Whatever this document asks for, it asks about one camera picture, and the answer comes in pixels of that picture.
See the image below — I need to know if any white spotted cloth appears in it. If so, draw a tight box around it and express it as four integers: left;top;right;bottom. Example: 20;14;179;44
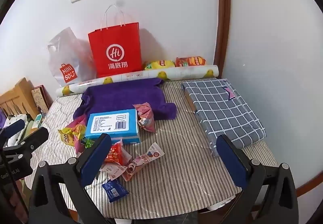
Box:
5;113;34;146

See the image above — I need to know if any orange chip bag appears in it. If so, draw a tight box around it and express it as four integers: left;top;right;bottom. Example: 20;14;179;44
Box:
175;56;206;67

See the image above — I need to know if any large pink yellow snack packet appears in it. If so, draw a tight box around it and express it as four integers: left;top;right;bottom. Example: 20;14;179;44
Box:
66;115;89;154

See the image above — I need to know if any white plastic bag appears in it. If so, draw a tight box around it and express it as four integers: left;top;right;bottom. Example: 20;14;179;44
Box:
47;27;98;87

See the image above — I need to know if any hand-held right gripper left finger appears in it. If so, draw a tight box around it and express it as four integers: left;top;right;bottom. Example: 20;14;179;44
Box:
28;133;113;224

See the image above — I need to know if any brown wooden door frame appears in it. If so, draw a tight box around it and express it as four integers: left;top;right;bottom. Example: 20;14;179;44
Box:
216;0;231;78

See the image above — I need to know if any long white pink snack packet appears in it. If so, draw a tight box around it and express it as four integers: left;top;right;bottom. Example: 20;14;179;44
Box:
122;142;165;181

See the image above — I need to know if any framed picture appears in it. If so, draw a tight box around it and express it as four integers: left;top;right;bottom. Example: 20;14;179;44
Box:
31;85;51;113

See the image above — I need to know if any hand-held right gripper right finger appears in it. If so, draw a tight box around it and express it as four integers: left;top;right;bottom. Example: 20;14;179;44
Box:
216;134;299;224

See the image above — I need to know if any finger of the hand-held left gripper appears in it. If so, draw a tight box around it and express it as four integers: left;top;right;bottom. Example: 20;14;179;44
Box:
0;120;27;139
4;127;49;161

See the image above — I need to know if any blue tissue box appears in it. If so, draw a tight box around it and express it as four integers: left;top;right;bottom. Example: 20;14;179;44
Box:
84;108;141;144

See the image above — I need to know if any yellow chip bag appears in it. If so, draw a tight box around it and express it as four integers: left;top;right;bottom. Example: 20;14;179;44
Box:
144;60;176;70

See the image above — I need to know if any purple towel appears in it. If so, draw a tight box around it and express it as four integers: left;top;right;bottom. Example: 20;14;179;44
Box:
73;77;177;124

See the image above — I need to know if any grey checked cloth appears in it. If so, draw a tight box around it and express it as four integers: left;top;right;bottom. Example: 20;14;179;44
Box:
181;78;266;158

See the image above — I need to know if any red paper bag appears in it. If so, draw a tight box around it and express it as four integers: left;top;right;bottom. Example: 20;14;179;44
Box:
88;3;142;79

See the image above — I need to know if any red snack packet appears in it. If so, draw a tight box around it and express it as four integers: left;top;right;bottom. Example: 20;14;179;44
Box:
105;142;132;165

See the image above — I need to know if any green white tube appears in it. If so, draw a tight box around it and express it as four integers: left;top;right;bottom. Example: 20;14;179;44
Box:
33;113;44;129

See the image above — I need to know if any small blue snack packet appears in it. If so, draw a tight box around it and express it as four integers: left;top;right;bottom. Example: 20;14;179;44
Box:
102;180;130;202

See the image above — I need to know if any green snack packet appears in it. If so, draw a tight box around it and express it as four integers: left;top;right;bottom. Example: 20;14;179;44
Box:
81;138;95;149

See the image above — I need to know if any lemon print paper roll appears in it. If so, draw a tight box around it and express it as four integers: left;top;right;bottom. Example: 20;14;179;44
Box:
56;64;219;96

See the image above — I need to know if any wooden headboard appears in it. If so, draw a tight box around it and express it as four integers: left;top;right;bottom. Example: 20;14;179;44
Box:
0;78;34;124

